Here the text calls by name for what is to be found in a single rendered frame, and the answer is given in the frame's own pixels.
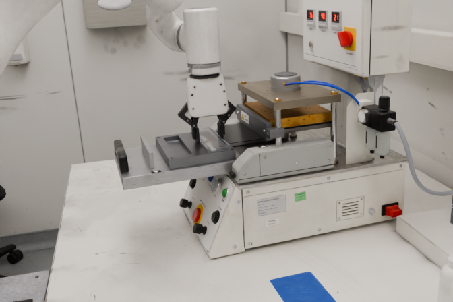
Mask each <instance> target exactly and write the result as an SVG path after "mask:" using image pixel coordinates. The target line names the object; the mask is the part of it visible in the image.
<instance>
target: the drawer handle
mask: <svg viewBox="0 0 453 302"><path fill-rule="evenodd" d="M114 147H115V155H117V158H118V161H119V167H120V172H121V173H125V172H129V166H128V161H127V155H126V153H125V149H124V147H123V144H122V141H121V140H115V141H114Z"/></svg>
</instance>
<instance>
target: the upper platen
mask: <svg viewBox="0 0 453 302"><path fill-rule="evenodd" d="M244 105H245V106H246V107H247V108H249V109H251V110H252V111H254V112H255V113H257V114H258V115H260V116H262V117H263V118H265V119H266V120H268V121H269V122H271V123H272V127H275V119H274V111H273V110H272V109H270V108H268V107H267V106H265V105H263V104H262V103H260V102H258V101H255V102H245V103H244ZM281 125H282V127H283V128H284V133H292V132H297V131H306V130H311V129H320V128H325V127H331V111H330V110H328V109H325V108H324V107H321V106H320V105H313V106H307V107H297V108H291V109H281Z"/></svg>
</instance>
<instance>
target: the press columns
mask: <svg viewBox="0 0 453 302"><path fill-rule="evenodd" d="M241 101H242V104H243V105H244V103H245V102H247V95H246V94H244V93H242V92H241ZM274 119H275V128H277V129H280V128H281V127H282V125H281V110H275V111H274ZM289 137H290V138H295V137H297V134H296V132H292V133H291V134H289ZM330 140H331V141H333V142H334V164H337V163H338V159H337V102H334V103H331V133H330ZM275 145H276V146H281V145H282V137H281V138H275Z"/></svg>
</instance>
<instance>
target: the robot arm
mask: <svg viewBox="0 0 453 302"><path fill-rule="evenodd" d="M60 1H62V0H0V77H1V75H2V73H3V72H4V70H5V68H6V67H7V64H8V63H9V61H10V59H11V58H12V56H13V54H14V53H15V51H16V49H17V47H18V46H19V44H20V43H21V41H22V40H23V39H24V37H25V36H26V35H27V33H29V31H30V30H31V29H32V28H33V27H34V26H35V24H36V23H37V22H39V21H40V20H41V19H42V18H43V17H44V16H45V15H47V14H48V12H50V10H52V9H53V8H54V7H55V6H56V5H57V4H58V3H59V2H60ZM143 1H144V2H145V3H146V5H147V6H148V9H147V13H146V21H147V24H148V26H149V28H150V29H151V31H152V32H153V33H154V35H155V36H156V37H157V38H158V39H159V40H160V41H161V42H162V43H163V44H164V45H165V46H166V47H168V48H169V49H171V50H173V51H177V52H183V53H186V55H187V64H188V66H187V72H189V73H191V74H190V76H189V77H187V87H186V103H185V105H184V106H183V108H182V109H181V110H180V111H179V112H178V114H177V115H178V116H179V117H180V118H181V119H182V120H184V121H185V122H186V123H188V124H189V125H190V126H191V130H192V138H193V139H194V140H195V141H196V142H197V143H199V142H200V134H199V128H198V125H197V124H198V119H199V117H209V116H215V115H217V117H218V119H219V120H218V123H217V126H218V135H219V136H220V137H221V138H222V139H224V135H225V126H224V124H225V123H226V122H227V120H228V118H229V117H230V116H231V114H233V112H234V111H235V110H236V107H235V106H234V105H233V104H232V103H230V102H229V101H228V99H227V90H226V86H225V82H224V77H223V75H222V74H220V73H219V72H221V61H220V37H219V25H218V10H217V9H216V8H215V7H193V8H189V9H185V10H184V11H183V19H184V22H183V21H181V20H180V19H179V18H178V17H177V16H176V15H175V14H174V12H173V11H175V10H176V9H177V8H178V7H179V6H180V5H181V4H182V2H183V0H143ZM186 112H188V113H189V114H190V115H191V119H190V118H189V117H187V116H185V113H186Z"/></svg>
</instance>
